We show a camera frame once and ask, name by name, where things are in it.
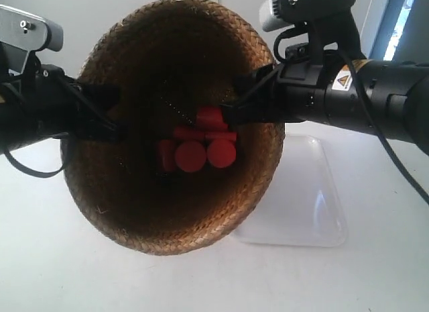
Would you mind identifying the red cylinder middle back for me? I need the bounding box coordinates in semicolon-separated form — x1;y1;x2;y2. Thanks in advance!
173;125;205;144

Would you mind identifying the brown woven straw basket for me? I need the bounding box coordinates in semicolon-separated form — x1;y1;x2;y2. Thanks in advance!
64;0;285;256

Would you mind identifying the white rectangular plastic tray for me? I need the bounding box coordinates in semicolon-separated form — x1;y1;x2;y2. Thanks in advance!
231;134;347;248

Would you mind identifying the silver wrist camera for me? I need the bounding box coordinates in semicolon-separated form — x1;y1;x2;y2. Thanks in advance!
259;0;356;32
1;5;64;52

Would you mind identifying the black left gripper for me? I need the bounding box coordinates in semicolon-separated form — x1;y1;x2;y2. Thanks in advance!
1;43;127;144

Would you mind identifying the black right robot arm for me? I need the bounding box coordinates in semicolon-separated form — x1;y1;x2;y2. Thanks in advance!
221;23;428;152

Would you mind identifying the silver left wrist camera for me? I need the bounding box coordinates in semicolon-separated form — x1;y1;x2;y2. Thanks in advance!
1;5;64;52

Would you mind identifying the red cylinder front right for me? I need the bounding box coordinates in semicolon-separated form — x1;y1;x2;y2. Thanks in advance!
206;132;237;168

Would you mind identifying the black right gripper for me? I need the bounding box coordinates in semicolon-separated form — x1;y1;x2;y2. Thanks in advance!
220;19;365;126

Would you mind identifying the red cylinder top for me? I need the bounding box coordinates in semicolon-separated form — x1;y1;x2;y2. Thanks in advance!
196;106;229;132

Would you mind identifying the red cylinder front middle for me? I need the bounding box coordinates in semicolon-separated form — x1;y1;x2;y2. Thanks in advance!
174;141;206;173

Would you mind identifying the red cylinder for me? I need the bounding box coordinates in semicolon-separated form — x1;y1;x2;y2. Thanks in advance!
196;106;229;132
174;141;206;173
206;132;237;168
173;125;205;144

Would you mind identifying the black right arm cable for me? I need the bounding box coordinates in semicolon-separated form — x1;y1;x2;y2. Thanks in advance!
330;49;429;205

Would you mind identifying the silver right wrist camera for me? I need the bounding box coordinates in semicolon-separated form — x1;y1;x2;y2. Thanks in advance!
259;0;356;32

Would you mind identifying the dark window frame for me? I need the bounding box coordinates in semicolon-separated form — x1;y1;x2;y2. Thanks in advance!
361;0;428;63

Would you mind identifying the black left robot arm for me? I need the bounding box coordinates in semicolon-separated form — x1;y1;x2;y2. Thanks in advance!
1;43;127;153

